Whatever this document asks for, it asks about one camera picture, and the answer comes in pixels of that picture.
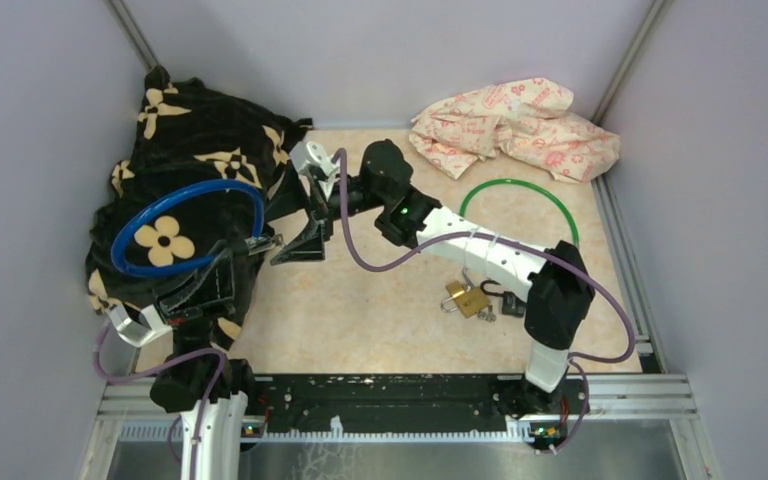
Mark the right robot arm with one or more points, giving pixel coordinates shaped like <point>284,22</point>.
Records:
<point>550,280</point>

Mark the black padlock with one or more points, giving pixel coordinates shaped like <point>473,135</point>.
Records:
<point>510,304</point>

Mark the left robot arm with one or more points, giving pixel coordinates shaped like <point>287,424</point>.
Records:
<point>198,382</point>

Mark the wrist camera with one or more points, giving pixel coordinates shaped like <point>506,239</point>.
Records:
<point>148,327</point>
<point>311,160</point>

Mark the black floral blanket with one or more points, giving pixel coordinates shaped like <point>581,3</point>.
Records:
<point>200,179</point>

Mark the aluminium frame rail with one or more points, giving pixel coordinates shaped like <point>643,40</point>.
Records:
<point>610,397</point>

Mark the crumpled printed paper bag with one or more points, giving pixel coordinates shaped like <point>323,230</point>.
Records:
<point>527,120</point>

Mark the blue cable lock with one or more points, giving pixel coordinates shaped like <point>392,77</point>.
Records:
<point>169,252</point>

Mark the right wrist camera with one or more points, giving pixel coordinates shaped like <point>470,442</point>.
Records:
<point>311,160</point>

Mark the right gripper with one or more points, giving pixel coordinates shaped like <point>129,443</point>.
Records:
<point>308,247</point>

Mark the large brass padlock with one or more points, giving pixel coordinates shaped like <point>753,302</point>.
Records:
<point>473,301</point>

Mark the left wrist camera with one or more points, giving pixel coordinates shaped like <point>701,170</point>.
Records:
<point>148,327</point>

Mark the small brass padlock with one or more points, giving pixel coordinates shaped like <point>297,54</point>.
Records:
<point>455,290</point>

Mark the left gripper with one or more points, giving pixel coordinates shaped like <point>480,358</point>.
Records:
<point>212,283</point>

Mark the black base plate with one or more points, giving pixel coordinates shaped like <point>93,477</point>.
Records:
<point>407,403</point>

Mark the green cable lock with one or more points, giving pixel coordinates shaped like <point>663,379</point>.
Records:
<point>574,231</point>

